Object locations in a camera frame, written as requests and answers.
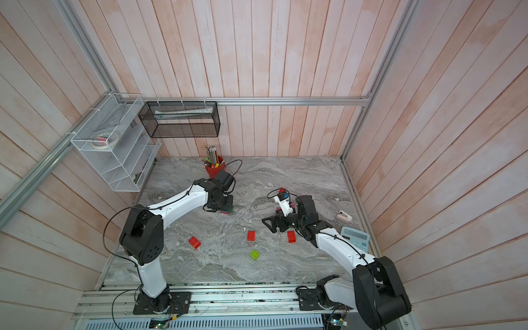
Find lime lego brick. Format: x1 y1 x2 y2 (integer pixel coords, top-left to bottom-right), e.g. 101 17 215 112
250 250 260 261

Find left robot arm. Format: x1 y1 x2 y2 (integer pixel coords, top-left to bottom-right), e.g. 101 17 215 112
119 170 236 314

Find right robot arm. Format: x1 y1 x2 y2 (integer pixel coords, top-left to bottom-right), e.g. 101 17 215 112
262 188 412 329

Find red pen cup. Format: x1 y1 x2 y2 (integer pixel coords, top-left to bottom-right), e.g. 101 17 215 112
203 156 226 179

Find pens in cup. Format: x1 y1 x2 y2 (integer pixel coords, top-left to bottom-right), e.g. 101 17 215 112
204 146 224 169

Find small white pink object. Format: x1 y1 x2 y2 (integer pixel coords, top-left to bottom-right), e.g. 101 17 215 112
336 210 353 222

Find calculator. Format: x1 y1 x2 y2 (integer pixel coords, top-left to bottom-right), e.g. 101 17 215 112
340 226 370 253

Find black mesh basket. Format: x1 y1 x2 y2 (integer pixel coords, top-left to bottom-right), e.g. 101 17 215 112
138 100 221 138

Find tape roll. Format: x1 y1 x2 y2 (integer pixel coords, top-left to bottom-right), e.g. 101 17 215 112
90 131 116 150

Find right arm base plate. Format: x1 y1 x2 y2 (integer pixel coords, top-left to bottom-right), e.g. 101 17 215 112
295 286 346 311

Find aluminium rail front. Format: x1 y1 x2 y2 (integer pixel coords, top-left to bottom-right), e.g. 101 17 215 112
71 282 413 320

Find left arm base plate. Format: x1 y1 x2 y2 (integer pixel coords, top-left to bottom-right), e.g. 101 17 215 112
133 291 192 315

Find white wire shelf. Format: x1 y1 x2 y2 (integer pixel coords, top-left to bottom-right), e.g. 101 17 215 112
71 93 161 193

